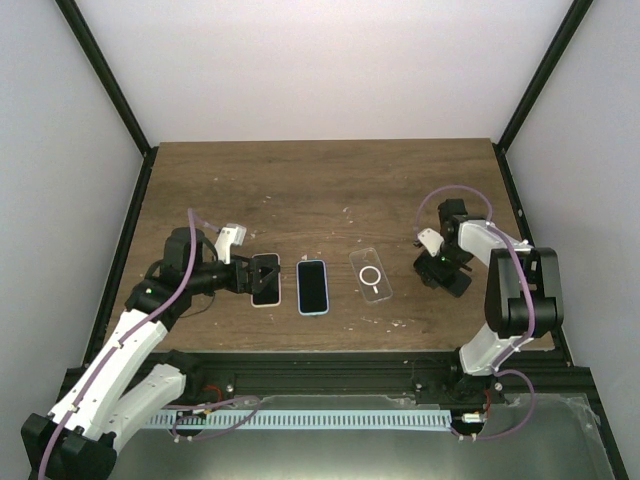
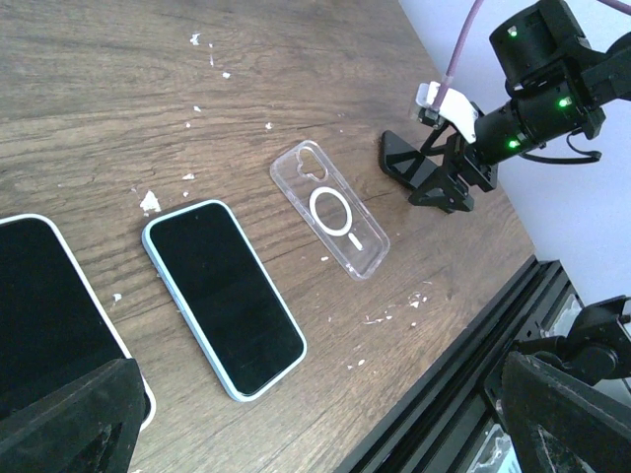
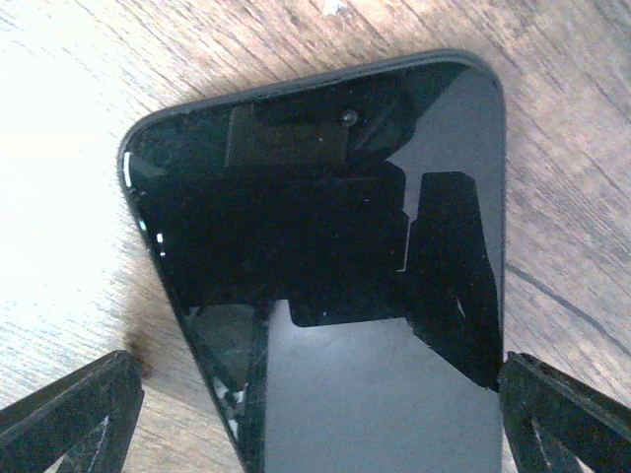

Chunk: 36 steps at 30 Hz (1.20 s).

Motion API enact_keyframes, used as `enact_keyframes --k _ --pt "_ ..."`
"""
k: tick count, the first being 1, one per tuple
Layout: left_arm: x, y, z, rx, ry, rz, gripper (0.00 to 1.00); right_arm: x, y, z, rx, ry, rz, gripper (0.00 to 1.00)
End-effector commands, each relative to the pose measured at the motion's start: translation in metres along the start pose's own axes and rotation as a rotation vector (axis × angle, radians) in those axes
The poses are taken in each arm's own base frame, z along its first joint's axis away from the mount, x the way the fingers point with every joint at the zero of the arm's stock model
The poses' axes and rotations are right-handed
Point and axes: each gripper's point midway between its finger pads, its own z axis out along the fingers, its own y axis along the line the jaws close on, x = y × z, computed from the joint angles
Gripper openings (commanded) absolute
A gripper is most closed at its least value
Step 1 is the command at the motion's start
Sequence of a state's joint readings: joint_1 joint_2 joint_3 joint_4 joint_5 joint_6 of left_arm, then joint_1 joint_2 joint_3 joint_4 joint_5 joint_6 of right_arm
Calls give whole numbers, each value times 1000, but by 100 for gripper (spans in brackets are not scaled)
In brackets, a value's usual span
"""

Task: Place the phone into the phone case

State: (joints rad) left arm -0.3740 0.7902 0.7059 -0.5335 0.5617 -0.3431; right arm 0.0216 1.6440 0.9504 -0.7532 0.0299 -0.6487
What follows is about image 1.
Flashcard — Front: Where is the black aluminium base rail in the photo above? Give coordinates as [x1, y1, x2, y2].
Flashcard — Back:
[188, 350, 598, 404]

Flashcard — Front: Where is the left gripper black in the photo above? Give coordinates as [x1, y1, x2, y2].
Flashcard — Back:
[188, 254, 281, 296]

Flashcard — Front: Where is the white phone case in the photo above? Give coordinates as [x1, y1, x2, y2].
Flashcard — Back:
[249, 252, 283, 308]

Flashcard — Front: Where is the light blue phone case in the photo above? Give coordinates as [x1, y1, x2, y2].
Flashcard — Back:
[296, 258, 331, 317]

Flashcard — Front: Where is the left black frame post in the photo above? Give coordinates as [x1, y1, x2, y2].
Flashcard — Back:
[53, 0, 153, 157]

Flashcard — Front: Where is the black frame post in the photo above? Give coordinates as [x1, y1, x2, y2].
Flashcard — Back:
[53, 0, 153, 157]
[493, 0, 593, 157]

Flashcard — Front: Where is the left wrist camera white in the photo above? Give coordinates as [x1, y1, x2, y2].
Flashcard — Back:
[214, 223, 247, 264]

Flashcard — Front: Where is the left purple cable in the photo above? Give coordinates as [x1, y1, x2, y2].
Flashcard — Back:
[37, 208, 224, 480]

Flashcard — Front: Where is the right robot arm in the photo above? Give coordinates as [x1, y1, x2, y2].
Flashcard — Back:
[413, 199, 564, 403]

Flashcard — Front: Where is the right black frame post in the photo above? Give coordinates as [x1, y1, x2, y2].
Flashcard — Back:
[493, 0, 593, 157]

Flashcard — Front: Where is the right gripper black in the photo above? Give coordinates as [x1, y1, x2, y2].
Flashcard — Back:
[415, 245, 474, 290]

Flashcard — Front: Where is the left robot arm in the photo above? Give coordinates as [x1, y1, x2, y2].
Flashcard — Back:
[21, 224, 280, 479]

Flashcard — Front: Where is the pink phone black screen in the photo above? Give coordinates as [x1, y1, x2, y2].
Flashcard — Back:
[251, 253, 280, 305]

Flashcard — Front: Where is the clear magsafe phone case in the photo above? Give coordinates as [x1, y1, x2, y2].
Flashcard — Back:
[349, 247, 393, 305]

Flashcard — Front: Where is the light blue slotted cable duct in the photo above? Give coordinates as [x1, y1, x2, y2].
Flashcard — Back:
[177, 410, 452, 432]

